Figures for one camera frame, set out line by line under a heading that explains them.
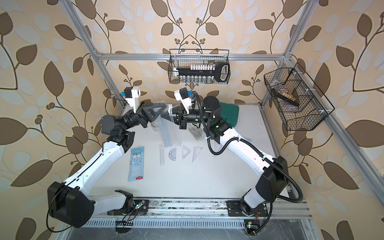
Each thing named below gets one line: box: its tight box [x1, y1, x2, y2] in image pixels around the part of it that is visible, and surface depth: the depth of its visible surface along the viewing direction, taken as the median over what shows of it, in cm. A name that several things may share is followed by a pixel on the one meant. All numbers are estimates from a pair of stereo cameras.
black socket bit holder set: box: [173, 61, 231, 83], surface depth 86 cm
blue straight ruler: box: [160, 117, 172, 147], surface depth 64 cm
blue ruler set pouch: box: [128, 145, 145, 182], surface depth 90 cm
